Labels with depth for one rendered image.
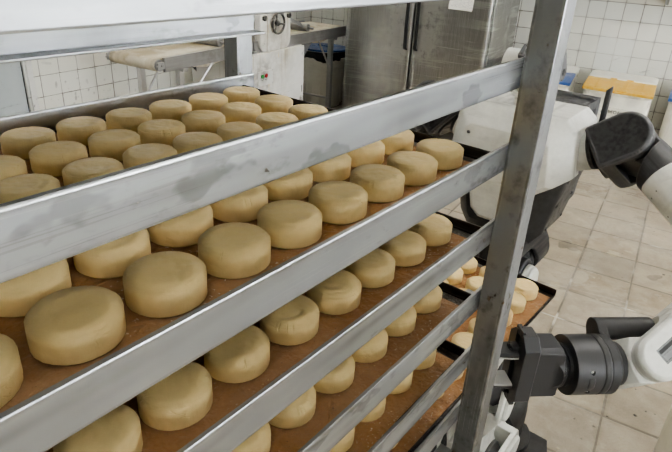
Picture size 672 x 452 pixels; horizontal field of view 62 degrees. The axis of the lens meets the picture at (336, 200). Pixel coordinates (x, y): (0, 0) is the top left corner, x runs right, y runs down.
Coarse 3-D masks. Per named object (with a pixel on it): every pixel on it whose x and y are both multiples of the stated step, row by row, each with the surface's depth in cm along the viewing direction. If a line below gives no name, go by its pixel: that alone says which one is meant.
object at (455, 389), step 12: (468, 276) 108; (540, 300) 102; (528, 312) 98; (468, 324) 94; (516, 324) 95; (504, 336) 92; (456, 384) 80; (444, 396) 78; (456, 396) 78; (432, 408) 76; (444, 408) 76; (420, 420) 74; (432, 420) 74; (408, 432) 72; (420, 432) 72; (408, 444) 70
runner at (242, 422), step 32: (448, 256) 55; (416, 288) 52; (384, 320) 48; (320, 352) 41; (352, 352) 45; (288, 384) 39; (224, 416) 35; (256, 416) 37; (192, 448) 33; (224, 448) 36
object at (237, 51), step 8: (224, 40) 82; (232, 40) 81; (240, 40) 81; (248, 40) 82; (224, 48) 82; (232, 48) 81; (240, 48) 81; (248, 48) 82; (224, 56) 83; (232, 56) 82; (240, 56) 82; (248, 56) 83; (232, 64) 82; (240, 64) 82; (248, 64) 83; (232, 72) 83; (240, 72) 83; (248, 72) 84
